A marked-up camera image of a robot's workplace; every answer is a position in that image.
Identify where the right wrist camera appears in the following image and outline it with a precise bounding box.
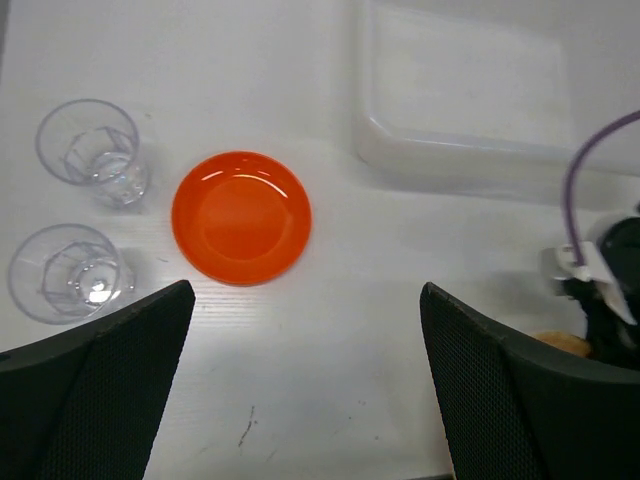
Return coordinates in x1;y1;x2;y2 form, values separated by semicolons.
539;241;638;326

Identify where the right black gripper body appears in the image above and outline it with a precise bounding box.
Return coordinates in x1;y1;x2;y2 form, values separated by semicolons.
559;209;639;370

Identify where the orange plastic plate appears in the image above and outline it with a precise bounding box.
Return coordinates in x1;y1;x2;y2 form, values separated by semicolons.
171;151;313;286

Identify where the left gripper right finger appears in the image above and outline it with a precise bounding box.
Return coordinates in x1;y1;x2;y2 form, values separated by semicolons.
420;283;639;479

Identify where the woven bamboo tray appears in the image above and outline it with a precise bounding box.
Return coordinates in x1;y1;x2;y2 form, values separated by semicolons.
533;331;592;358

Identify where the white plastic bin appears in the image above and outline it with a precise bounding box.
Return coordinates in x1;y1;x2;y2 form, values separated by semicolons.
354;1;639;187

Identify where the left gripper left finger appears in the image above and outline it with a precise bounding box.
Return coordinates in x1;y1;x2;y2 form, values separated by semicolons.
1;280;195;479

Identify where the clear plastic cup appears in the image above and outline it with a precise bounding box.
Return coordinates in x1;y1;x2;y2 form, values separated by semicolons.
7;223;136;325
34;98;151;209

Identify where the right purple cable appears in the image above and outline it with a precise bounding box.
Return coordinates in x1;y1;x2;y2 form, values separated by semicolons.
563;108;640;266

